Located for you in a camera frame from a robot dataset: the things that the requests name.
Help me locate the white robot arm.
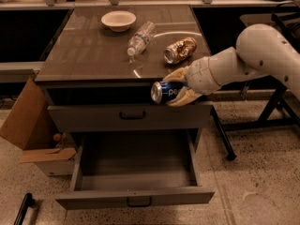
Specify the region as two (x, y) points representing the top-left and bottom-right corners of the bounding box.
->
(164, 23), (300, 107)

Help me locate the brown cardboard box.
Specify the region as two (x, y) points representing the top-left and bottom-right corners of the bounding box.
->
(0, 79), (76, 176)

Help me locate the small round wooden ball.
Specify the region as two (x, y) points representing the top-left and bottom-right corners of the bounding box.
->
(52, 133), (62, 143)

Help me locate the black bar on floor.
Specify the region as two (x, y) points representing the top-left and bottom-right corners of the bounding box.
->
(13, 193), (36, 225)

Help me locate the white paper bowl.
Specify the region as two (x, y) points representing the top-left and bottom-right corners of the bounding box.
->
(101, 10), (136, 32)

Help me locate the open grey middle drawer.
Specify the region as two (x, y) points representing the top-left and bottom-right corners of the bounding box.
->
(56, 129), (214, 210)

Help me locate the grey drawer cabinet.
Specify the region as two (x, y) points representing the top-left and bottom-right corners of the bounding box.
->
(36, 6), (210, 144)

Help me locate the grey upper drawer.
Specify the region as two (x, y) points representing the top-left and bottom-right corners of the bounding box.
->
(48, 102), (212, 133)

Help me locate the gold patterned can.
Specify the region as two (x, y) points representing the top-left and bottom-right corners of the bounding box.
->
(163, 37), (197, 65)

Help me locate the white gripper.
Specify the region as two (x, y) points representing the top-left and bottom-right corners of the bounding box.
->
(163, 57), (220, 107)

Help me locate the clear plastic water bottle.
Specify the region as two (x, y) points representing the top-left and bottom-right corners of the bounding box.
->
(127, 22), (156, 56)

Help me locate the blue pepsi can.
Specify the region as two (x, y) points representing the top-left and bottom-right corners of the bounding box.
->
(151, 82), (188, 104)

